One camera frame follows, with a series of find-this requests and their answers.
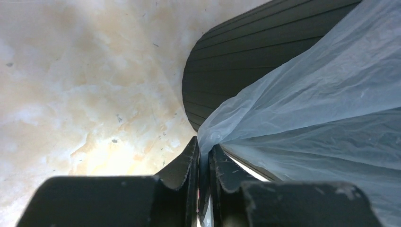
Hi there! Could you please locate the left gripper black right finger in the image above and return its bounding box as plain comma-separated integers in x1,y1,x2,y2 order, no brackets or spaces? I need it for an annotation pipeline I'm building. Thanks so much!
209,145,381,227

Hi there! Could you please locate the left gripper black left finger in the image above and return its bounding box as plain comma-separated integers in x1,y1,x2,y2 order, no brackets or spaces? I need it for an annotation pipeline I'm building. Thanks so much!
17,137,199,227

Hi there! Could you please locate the blue plastic trash bag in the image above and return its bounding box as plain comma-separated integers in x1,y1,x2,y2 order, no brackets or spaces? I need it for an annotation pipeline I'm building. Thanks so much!
198,0,401,227

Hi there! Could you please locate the black ribbed trash bin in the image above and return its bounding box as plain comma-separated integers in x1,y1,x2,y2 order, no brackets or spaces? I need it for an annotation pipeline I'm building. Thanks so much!
182,0,362,182

